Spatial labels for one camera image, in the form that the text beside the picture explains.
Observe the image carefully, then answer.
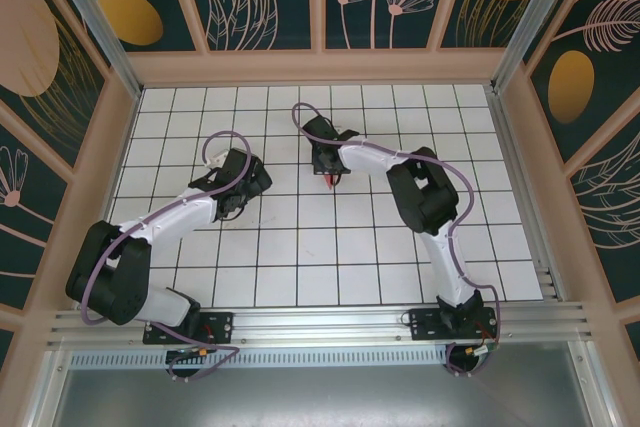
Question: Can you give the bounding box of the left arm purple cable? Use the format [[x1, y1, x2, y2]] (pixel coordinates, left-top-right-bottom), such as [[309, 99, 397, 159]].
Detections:
[[79, 131, 253, 383]]

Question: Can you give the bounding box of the small circuit board with wires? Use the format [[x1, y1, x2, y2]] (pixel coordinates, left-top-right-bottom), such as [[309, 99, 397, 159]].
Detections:
[[167, 344, 219, 363], [462, 341, 501, 359]]

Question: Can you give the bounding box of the grey metal sheet panel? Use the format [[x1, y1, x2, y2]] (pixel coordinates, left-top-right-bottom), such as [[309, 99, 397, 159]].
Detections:
[[52, 369, 596, 427]]

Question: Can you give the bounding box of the slotted metal cable strip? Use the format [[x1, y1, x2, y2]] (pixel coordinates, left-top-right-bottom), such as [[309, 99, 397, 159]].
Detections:
[[69, 350, 451, 369]]

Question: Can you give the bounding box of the grooved aluminium side rail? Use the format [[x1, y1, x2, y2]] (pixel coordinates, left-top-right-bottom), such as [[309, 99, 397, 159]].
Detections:
[[487, 89, 569, 303]]

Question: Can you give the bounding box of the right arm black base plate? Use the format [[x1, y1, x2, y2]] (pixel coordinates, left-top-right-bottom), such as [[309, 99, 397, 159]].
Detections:
[[408, 307, 499, 343]]

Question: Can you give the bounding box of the aluminium frame rail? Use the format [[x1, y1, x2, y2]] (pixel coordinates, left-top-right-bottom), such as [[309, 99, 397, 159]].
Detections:
[[569, 341, 619, 427], [27, 349, 69, 427]]

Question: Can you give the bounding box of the aluminium corner post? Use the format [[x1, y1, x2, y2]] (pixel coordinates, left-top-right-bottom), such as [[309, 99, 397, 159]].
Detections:
[[39, 0, 144, 101], [489, 0, 586, 96]]

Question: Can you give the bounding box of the long aluminium mounting rail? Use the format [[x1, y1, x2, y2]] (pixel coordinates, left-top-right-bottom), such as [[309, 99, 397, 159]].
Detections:
[[47, 301, 594, 348]]

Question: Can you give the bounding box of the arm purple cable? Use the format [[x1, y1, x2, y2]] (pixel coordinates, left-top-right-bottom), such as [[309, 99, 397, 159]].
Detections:
[[79, 131, 253, 383], [291, 102, 503, 379]]

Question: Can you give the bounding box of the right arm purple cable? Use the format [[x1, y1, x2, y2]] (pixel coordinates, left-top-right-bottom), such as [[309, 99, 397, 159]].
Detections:
[[291, 102, 503, 379]]

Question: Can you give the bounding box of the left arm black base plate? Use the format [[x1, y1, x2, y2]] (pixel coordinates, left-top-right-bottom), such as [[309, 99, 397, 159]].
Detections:
[[142, 310, 236, 347]]

